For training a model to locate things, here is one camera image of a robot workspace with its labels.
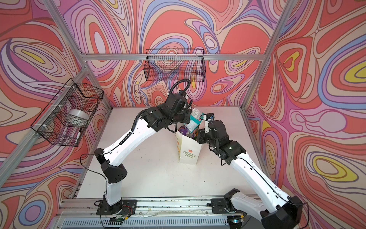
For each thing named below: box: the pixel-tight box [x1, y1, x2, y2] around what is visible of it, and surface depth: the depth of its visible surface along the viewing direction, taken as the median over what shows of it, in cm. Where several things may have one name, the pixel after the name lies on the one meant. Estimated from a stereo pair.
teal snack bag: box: [183, 107, 205, 133], surface depth 76 cm
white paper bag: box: [174, 124, 204, 166], surface depth 80 cm
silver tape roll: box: [67, 108, 90, 121], surface depth 75 cm
